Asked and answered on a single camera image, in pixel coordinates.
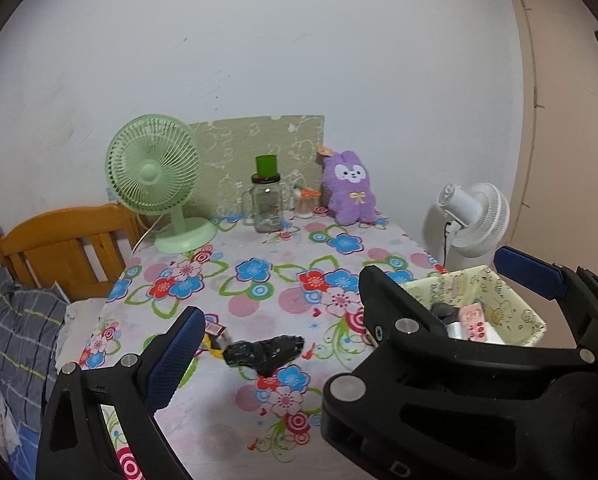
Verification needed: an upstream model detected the wooden chair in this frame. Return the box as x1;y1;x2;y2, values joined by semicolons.
0;204;143;301

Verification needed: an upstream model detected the pink cloth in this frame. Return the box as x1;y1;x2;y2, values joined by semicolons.
458;302;488;342

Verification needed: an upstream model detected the purple plush bunny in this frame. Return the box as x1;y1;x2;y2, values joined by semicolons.
317;146;378;226

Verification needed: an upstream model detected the green cup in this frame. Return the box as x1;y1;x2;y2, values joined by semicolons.
256;154;278;179

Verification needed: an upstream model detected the green patterned cardboard sheet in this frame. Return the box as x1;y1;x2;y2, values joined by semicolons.
184;115;325;219

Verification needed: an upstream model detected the yellow-green fabric storage box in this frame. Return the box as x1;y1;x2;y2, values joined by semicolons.
403;266;546;347

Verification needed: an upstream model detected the green desk fan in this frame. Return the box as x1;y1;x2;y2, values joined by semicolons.
105;114;217;255

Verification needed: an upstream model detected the small toothpick jar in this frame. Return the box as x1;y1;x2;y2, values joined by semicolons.
293;188;321;219

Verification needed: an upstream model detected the beige door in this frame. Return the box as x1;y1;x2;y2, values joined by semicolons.
500;0;598;351

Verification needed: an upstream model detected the glass mason jar mug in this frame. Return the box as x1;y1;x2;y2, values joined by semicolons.
241;174;285;234

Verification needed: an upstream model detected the grey velvet scrunchie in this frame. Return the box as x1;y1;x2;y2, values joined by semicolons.
430;302;459;325

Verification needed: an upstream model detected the small colourful carton box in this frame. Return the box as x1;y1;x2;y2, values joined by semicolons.
199;321;232;359

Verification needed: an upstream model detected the floral tablecloth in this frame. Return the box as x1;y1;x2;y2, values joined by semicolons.
56;214;440;479

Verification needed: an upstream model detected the white standing fan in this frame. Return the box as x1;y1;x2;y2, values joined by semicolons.
423;182;512;270

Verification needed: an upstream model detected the blue plaid blanket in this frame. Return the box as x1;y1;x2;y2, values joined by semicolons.
0;266;68;479

